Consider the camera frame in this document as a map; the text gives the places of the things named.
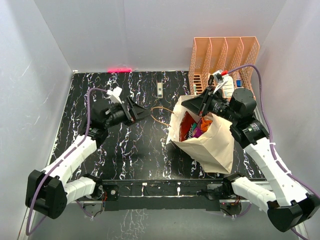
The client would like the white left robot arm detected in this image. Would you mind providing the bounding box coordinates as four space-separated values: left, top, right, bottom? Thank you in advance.
25 96 151 219

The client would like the small white blue box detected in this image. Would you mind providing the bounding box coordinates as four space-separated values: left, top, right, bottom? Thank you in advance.
236 79 243 88

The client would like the black yellow highlighter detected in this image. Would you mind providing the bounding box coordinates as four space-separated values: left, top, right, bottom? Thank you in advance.
208 75 214 86

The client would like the beige paper bag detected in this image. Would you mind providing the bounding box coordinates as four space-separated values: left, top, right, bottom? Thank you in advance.
166 95 235 174

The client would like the white lotion tube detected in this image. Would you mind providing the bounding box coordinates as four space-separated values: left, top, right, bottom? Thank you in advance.
222 74 235 98

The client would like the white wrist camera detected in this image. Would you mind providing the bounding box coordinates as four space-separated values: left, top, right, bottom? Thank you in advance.
212 70 228 94
106 86 123 104

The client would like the peach plastic desk organizer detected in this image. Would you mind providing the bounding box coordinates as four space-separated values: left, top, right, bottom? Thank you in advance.
188 36 260 95

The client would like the pink tape strip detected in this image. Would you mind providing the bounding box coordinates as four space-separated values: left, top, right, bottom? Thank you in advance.
107 67 132 73

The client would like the purple snack packet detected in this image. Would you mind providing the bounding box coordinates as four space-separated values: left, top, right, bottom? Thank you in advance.
188 120 203 138

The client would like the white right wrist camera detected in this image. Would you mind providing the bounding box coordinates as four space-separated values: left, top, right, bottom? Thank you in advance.
212 70 228 94

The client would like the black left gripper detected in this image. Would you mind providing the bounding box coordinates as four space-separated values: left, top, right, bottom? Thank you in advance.
103 96 152 129

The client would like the grey black stapler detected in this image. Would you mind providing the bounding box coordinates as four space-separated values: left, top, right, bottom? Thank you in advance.
156 75 163 99

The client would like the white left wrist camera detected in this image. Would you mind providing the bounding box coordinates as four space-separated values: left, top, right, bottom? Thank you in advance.
106 86 123 104

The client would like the black front mounting rail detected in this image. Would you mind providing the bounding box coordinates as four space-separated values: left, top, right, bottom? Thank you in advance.
74 177 276 212

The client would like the red snack packet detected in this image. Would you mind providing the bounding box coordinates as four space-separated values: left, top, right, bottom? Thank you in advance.
179 111 198 142

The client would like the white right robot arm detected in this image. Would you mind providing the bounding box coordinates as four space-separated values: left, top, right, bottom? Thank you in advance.
181 86 320 232

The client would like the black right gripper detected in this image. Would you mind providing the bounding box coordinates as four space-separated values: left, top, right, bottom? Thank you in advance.
181 86 239 124

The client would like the orange snack packet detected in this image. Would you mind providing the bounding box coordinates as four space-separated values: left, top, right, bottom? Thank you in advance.
198 116 213 133

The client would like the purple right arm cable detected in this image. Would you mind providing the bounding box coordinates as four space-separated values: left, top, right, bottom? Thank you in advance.
225 63 320 240

